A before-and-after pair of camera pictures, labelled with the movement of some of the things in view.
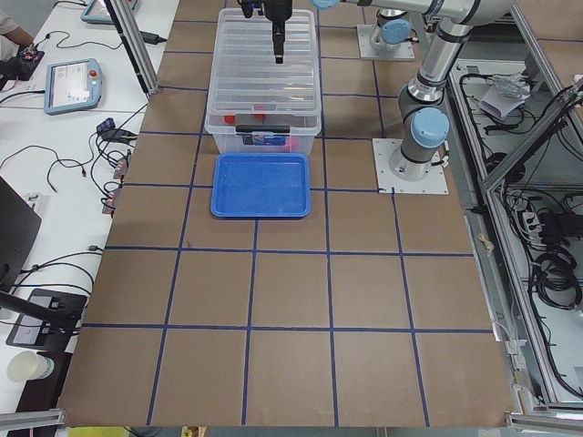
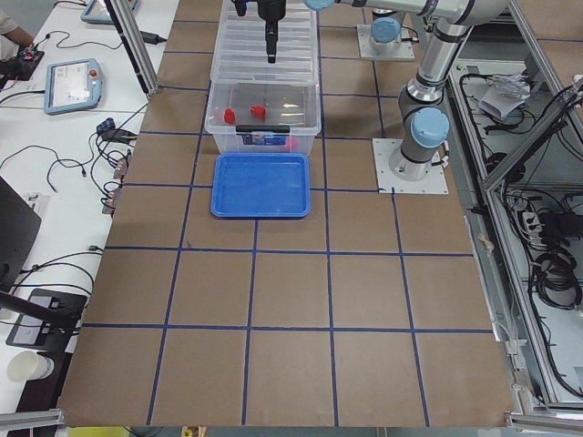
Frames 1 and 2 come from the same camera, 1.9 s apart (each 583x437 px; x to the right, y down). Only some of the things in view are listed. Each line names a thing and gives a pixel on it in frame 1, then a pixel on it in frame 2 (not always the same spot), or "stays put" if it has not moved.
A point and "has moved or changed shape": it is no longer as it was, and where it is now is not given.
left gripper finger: (246, 8) -> (240, 6)
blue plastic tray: (260, 185) stays put
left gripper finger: (279, 32) -> (271, 37)
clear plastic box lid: (246, 77) has moved or changed shape
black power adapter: (152, 38) stays put
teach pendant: (72, 85) stays put
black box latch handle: (261, 128) stays put
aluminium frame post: (135, 43) stays put
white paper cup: (29, 365) stays put
